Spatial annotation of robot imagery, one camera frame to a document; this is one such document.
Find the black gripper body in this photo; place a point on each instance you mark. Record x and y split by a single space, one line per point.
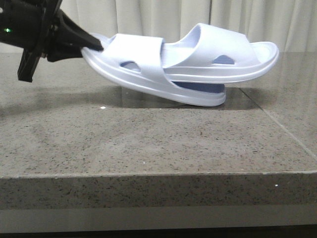
26 24

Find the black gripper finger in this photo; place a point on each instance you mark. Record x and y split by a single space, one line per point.
72 36
63 52

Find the light blue slipper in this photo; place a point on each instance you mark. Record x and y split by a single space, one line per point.
209 54
134 62

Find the beige curtain backdrop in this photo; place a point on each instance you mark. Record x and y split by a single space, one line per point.
291 24

